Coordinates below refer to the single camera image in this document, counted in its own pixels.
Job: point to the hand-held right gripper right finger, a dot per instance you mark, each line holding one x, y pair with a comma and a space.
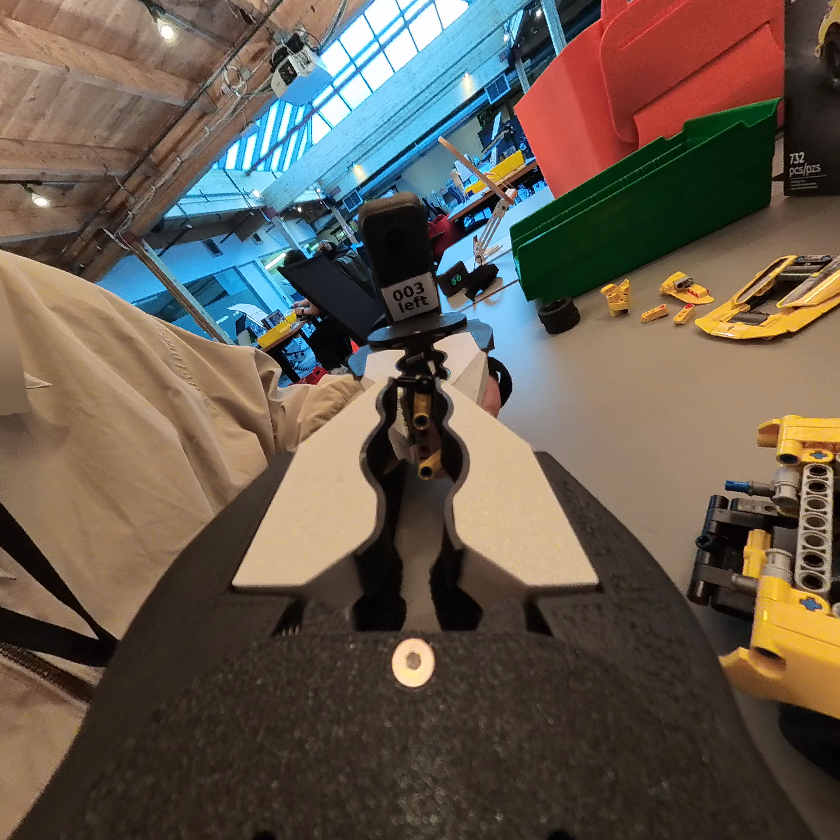
525, 525

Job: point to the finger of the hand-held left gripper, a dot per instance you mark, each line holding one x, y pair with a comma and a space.
469, 361
380, 367

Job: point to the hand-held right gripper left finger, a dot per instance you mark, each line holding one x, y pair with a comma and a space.
308, 525

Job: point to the yellow grey beam frame assembly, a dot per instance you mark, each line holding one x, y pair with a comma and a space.
421, 410

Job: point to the small curved yellow brick piece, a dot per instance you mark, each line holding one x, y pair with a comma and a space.
617, 298

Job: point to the yellow toy brick car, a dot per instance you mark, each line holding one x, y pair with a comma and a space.
787, 623

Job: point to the person's left forearm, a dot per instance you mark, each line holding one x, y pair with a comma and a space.
197, 394

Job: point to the wooden jointed desk lamp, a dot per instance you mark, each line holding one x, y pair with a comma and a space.
489, 197

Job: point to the grey desk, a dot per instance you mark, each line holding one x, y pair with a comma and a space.
623, 407

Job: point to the person's left hand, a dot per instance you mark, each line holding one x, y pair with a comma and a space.
494, 401

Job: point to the red armchair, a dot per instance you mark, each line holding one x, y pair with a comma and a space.
441, 231

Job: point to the black device green display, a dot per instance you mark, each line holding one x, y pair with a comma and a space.
454, 281

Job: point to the loose black toy tyre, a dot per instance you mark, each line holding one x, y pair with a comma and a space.
559, 316

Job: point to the short yellow beam red pins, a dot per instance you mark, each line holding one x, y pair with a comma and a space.
684, 313
655, 313

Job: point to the white ceiling projector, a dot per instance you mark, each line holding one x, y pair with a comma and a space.
295, 65

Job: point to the person's beige clothing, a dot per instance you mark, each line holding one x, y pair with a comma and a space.
98, 538

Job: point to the long yellow grey brick assembly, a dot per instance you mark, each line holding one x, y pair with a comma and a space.
686, 289

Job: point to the green plastic bin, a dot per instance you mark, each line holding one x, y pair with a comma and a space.
656, 216

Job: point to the red plastic carry case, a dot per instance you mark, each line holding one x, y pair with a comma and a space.
590, 98

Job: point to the yellow brick car hood assembly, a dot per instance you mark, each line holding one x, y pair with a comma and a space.
735, 325

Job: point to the ceiling spot lamp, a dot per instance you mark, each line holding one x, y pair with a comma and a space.
39, 199
166, 29

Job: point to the dark toy car set box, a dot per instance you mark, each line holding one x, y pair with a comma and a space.
810, 118

